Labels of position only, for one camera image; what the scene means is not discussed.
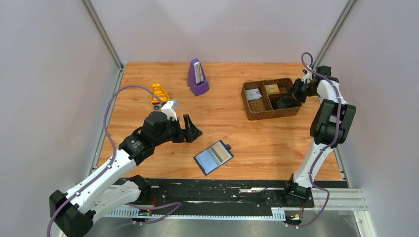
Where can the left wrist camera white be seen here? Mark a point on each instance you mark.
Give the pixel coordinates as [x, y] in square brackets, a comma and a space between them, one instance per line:
[169, 109]

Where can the brown wicker divided basket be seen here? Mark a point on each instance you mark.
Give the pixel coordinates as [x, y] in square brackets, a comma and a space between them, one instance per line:
[261, 108]

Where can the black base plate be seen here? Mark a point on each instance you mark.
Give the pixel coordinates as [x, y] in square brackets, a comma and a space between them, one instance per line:
[221, 197]

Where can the yellow toy on wheels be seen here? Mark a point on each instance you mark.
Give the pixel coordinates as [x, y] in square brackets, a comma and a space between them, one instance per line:
[163, 96]

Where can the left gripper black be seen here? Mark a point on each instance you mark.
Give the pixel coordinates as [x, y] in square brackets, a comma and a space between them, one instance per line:
[188, 135]

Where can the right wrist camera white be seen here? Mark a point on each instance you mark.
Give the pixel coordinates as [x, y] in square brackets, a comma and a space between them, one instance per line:
[307, 76]

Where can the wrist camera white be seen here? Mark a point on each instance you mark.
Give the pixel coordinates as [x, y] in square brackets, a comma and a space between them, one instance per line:
[307, 76]
[169, 109]

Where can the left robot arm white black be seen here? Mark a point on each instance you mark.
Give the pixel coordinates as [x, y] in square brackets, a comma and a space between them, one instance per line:
[77, 209]

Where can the white silver card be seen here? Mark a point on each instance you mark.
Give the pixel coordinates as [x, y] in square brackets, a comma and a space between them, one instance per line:
[252, 94]

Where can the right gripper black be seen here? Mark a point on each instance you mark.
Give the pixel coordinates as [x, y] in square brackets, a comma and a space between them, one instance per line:
[295, 91]

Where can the yellow gold card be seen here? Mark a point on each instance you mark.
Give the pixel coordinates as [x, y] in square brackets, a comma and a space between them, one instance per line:
[220, 153]

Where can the black card with stripe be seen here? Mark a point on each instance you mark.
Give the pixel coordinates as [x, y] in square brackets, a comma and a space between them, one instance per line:
[278, 105]

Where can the purple metronome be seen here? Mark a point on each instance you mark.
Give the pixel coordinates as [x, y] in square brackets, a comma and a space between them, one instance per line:
[196, 79]

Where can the blue leather card holder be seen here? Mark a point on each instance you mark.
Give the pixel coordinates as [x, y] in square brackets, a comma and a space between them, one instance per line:
[206, 161]

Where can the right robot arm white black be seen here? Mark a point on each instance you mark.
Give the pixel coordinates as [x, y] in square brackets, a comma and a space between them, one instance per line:
[329, 128]

